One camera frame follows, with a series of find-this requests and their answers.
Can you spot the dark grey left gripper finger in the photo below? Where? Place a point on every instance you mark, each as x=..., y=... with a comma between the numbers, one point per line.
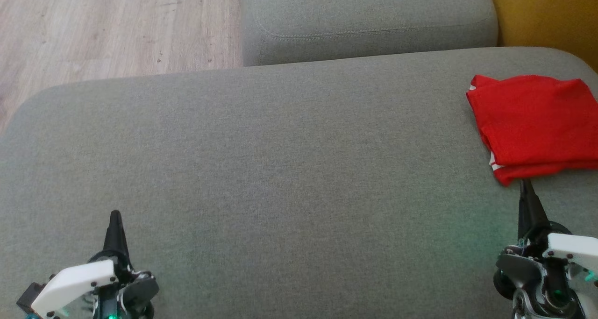
x=115, y=239

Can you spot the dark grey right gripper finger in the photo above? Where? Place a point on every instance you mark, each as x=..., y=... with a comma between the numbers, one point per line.
x=530, y=211

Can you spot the red white basketball jersey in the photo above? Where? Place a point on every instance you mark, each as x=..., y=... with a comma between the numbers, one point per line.
x=537, y=118

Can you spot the yellow sofa backrest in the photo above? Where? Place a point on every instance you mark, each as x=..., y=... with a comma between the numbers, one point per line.
x=546, y=15

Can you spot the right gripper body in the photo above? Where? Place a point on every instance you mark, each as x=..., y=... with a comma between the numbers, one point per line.
x=565, y=253

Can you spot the grey fabric sofa cushion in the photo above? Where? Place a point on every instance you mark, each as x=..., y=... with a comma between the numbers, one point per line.
x=364, y=20

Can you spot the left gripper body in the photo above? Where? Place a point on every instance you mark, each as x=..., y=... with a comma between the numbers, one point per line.
x=74, y=281

